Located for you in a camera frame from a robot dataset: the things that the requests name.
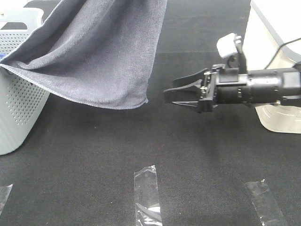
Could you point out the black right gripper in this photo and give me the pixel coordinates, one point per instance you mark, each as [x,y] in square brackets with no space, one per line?
[205,89]

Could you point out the grey microfibre towel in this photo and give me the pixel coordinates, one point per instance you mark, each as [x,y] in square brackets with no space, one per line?
[94,52]

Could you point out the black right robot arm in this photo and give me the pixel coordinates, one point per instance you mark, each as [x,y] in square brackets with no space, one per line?
[280,86]

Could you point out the cream plastic basket grey rim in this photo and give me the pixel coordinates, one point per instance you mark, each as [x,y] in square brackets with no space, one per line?
[273,40]

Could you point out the clear tape strip centre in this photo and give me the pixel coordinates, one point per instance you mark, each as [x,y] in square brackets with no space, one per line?
[147,206]

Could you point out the clear tape strip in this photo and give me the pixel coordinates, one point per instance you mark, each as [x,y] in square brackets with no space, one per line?
[4,194]
[264,203]
[147,206]

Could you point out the black felt table mat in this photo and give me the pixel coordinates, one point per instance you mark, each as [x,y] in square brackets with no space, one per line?
[77,165]

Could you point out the clear tape strip right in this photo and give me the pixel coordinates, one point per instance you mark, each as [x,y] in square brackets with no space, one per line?
[264,203]

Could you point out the grey perforated laundry basket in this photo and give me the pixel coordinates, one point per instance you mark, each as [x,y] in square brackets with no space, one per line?
[20,101]

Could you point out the clear tape strip left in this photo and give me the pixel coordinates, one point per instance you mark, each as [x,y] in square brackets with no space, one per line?
[4,194]

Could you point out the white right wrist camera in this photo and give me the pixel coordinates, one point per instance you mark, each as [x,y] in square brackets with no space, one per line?
[230,47]

